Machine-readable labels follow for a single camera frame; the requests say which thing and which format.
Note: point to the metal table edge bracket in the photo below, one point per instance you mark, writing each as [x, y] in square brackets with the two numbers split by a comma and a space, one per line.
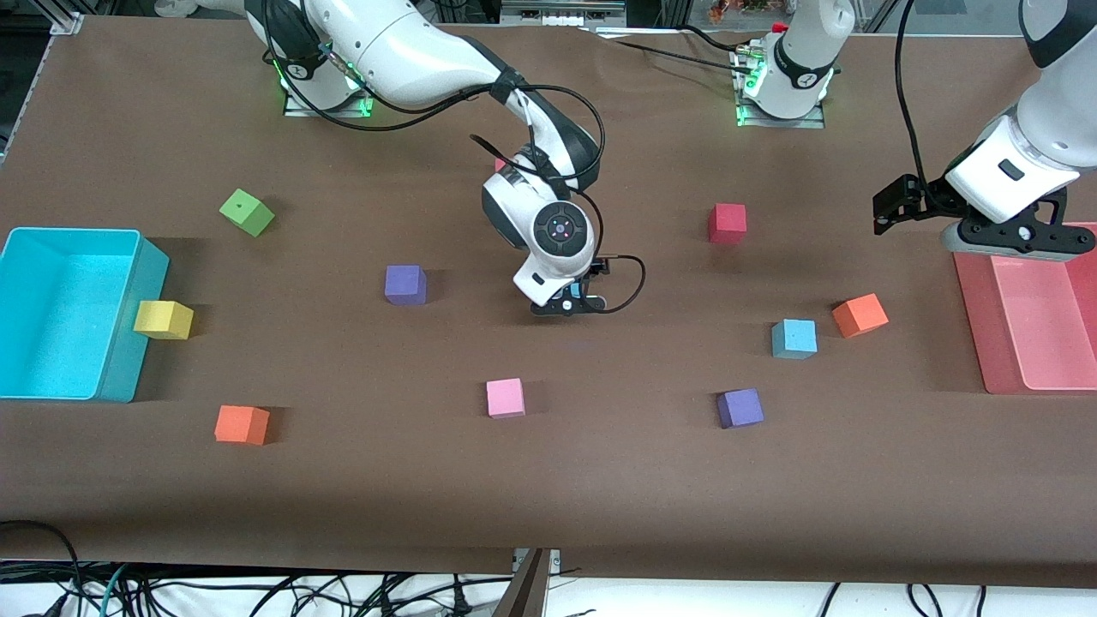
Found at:
[527, 591]

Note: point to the pink foam block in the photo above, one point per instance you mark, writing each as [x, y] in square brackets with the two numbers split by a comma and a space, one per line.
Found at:
[505, 397]

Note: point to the purple foam block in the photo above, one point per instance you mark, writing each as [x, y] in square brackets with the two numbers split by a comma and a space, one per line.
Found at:
[404, 284]
[740, 408]

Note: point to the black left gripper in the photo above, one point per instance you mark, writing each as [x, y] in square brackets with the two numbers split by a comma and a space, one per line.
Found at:
[927, 199]

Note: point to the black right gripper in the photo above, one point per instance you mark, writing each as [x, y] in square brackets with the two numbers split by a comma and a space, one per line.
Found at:
[595, 268]

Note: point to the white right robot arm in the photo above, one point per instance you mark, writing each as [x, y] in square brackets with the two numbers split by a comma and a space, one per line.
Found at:
[411, 51]

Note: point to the orange foam block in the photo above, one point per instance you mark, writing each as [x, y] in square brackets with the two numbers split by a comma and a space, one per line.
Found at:
[240, 424]
[860, 315]

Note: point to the pink plastic bin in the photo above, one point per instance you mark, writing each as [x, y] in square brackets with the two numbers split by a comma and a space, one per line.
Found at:
[1046, 326]

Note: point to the yellow foam block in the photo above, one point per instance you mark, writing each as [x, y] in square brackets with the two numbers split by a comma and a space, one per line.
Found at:
[163, 319]

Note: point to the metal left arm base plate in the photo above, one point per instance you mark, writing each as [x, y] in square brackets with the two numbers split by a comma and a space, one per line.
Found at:
[780, 122]

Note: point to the light blue foam block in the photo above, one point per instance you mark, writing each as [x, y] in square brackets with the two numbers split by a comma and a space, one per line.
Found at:
[794, 338]

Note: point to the cyan plastic bin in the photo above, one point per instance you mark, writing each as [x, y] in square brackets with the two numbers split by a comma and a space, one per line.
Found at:
[60, 317]

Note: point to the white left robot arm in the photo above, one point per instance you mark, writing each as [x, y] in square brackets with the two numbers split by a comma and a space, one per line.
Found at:
[1046, 120]

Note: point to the green foam block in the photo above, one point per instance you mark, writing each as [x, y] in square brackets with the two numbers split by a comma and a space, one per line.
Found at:
[247, 212]

